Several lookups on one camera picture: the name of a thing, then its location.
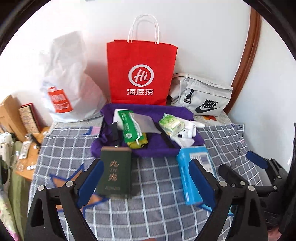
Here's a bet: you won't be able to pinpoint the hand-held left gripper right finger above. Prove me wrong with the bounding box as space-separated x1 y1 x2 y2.
188 159 263 241

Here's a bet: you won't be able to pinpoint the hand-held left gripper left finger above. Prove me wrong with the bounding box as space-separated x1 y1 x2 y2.
23 159 104 241

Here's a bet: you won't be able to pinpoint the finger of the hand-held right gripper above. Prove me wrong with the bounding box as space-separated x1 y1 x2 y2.
218 163 250 186
246 151 270 170

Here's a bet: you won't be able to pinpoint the purple fleece storage tray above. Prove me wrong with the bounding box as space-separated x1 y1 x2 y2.
91 103 206 158

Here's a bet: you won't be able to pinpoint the white box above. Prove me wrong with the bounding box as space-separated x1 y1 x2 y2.
113 108 130 130

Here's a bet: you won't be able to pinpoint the light green tissue pack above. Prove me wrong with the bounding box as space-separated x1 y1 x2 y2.
159 113 185 137

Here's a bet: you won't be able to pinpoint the green packet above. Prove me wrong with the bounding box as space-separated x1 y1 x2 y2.
117 110 142 143

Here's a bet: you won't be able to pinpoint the grey mesh drawstring pouch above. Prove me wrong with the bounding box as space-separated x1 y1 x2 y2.
132 113 162 142

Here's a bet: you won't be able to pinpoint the blue tissue box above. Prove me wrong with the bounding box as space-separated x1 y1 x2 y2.
176 146 218 205

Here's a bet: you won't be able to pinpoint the dark green tin box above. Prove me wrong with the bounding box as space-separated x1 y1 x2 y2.
95 146 132 199

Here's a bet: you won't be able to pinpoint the grey checked blanket with stars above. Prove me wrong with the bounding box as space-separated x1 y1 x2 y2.
29 119 266 241

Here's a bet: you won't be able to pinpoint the wooden nightstand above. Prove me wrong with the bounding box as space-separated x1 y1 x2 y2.
15 126 50 181

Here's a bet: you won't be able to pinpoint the green bedsheet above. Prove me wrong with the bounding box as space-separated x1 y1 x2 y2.
8 139 33 232

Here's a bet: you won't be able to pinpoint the small black bottle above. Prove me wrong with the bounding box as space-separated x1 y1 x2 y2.
25 133 41 146

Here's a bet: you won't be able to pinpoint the white sachet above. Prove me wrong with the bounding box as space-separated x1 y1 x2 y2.
18 141 30 160

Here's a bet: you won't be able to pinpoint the clear glasses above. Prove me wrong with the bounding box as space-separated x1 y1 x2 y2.
13 151 24 172

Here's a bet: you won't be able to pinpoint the grey waist bag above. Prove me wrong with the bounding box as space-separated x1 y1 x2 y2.
168 73 233 116

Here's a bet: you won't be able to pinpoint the brown patterned book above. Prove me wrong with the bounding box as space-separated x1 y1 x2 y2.
18 103 43 134

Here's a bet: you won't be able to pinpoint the black and white spotted cloth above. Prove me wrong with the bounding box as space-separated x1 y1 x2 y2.
0 132 14 152

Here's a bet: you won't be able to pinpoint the white plastic shopping bag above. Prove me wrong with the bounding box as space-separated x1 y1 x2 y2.
39 31 108 122

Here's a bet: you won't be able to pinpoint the wooden headboard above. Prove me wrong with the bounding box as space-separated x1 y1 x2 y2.
0 95 26 142

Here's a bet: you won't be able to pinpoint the red paper bag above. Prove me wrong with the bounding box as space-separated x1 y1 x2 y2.
106 14 178 106

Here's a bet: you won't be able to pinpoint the brown wooden door frame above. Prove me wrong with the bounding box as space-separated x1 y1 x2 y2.
228 7 262 115

